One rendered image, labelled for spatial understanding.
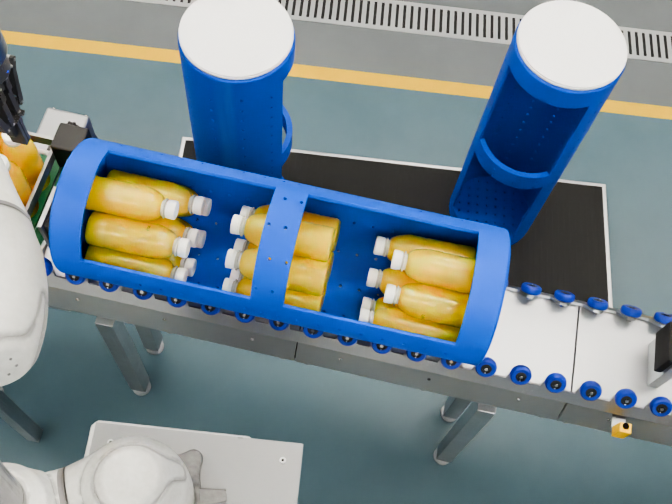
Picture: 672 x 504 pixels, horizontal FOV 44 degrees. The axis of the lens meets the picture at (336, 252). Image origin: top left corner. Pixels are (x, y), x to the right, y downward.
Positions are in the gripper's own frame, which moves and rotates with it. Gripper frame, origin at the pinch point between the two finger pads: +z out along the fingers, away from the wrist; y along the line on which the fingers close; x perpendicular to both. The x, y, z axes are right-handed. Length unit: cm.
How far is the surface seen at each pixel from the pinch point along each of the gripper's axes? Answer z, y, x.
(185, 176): 30.0, -14.4, 23.6
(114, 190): 17.9, -1.4, 14.3
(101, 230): 22.4, 5.6, 13.2
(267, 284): 19, 10, 48
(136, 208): 18.9, 0.9, 19.3
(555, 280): 122, -56, 129
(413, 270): 20, 1, 75
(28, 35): 137, -118, -80
